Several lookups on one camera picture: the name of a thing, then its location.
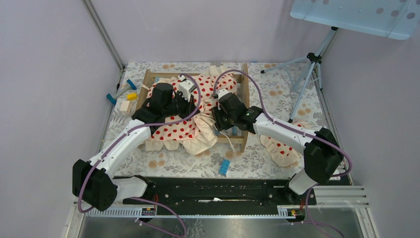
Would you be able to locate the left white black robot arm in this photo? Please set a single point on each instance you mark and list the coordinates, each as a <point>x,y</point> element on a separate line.
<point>93,180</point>

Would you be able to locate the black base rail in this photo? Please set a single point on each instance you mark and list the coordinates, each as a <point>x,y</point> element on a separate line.
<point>216,197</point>

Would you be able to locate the light blue perforated tray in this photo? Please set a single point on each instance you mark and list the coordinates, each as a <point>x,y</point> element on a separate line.
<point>394,19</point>

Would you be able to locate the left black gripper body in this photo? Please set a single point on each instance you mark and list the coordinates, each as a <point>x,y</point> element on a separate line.
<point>180,106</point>

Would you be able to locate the large strawberry print cushion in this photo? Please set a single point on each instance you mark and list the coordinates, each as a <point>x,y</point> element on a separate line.
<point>195,134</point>

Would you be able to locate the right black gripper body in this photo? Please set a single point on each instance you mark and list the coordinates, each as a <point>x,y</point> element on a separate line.
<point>223,121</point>

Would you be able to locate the wooden pet bed frame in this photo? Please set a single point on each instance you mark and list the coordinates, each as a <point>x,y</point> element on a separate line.
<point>242,92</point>

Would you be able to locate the blue toy brick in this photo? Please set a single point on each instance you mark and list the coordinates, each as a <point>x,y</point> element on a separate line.
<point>223,169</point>

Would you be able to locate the yellow toy block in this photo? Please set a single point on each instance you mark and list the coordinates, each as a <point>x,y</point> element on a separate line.
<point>132,96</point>

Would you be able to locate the beige wooden toy block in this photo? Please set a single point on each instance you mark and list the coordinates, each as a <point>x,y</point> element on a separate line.
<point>125,107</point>

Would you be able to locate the grey tripod stand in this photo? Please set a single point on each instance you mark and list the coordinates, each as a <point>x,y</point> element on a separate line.
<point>311,73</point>

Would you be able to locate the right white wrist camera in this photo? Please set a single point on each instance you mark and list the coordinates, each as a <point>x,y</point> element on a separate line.
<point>223,94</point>

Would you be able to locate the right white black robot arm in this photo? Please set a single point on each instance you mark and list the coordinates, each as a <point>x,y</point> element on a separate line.
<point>319,148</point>

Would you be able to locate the floral table mat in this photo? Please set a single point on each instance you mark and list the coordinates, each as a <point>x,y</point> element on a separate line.
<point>255,161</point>

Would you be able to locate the small strawberry print pillow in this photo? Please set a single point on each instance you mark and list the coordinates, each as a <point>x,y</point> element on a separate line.
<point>282,154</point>

